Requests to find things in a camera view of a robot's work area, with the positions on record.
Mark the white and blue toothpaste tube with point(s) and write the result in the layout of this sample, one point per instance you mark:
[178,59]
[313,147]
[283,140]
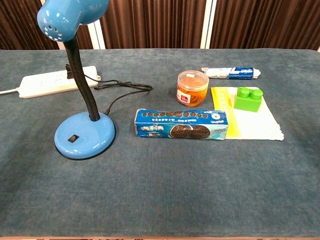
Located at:
[231,73]

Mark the blue gooseneck desk lamp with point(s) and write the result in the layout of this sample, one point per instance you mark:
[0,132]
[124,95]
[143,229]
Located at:
[83,135]

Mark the brown curtain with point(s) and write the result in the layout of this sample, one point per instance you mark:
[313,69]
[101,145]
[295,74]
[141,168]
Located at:
[155,23]

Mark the green toy building block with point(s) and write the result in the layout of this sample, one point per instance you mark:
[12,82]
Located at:
[248,99]

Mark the white power strip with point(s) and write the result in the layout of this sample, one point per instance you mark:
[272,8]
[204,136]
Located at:
[45,83]

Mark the blue-grey table cloth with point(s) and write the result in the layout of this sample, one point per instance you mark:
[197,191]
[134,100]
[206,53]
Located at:
[160,180]

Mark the clear jar of rubber bands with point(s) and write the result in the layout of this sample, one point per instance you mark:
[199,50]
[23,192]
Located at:
[192,88]

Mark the blue cookie box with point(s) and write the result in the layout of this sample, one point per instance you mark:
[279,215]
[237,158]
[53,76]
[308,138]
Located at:
[181,124]

